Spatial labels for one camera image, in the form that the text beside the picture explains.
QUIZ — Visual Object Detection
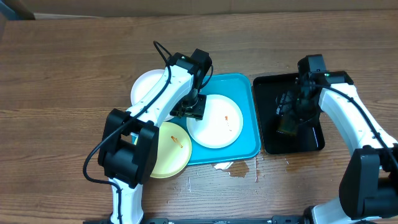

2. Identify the green yellow sponge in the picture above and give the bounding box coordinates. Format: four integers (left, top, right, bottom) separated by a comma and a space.
277, 116, 299, 136

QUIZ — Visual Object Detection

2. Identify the white plate with faint stain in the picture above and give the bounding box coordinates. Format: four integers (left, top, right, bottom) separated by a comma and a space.
187, 95, 244, 149

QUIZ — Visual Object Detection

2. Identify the white plate with red streak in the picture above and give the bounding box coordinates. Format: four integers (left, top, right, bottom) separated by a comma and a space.
130, 69, 173, 121

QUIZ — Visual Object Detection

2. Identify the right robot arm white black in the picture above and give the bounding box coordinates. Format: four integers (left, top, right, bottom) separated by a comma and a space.
277, 54, 397, 223

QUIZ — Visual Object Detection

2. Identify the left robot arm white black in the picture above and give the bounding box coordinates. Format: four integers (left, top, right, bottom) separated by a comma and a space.
98, 49, 212, 223

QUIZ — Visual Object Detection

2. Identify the black plastic tray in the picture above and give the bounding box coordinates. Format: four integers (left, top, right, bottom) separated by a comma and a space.
253, 73, 325, 154

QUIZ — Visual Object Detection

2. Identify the teal plastic tray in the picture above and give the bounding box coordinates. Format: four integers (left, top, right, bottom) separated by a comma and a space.
188, 73, 261, 166

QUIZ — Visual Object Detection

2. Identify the yellow plate with orange stain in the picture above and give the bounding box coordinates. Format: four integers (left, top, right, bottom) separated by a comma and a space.
150, 122, 192, 179

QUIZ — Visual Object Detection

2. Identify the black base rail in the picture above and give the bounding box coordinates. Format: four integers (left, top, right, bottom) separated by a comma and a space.
83, 215, 379, 224

